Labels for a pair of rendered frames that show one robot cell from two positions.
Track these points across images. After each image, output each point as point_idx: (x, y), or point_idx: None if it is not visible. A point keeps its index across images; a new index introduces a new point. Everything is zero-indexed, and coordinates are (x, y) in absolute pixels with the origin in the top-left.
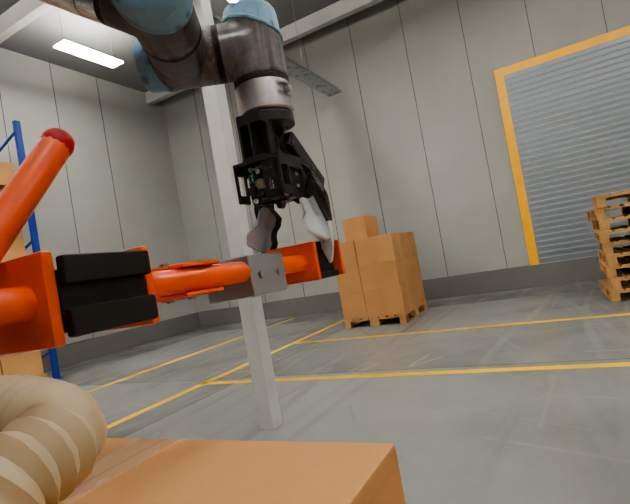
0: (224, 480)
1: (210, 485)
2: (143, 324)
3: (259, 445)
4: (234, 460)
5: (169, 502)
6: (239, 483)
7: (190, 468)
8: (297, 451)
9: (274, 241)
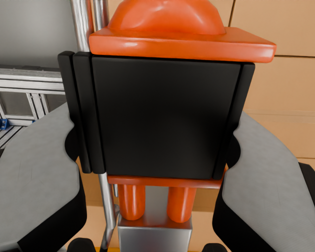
0: (206, 230)
1: (203, 232)
2: None
3: (206, 216)
4: (202, 223)
5: (195, 237)
6: (212, 231)
7: None
8: None
9: (75, 146)
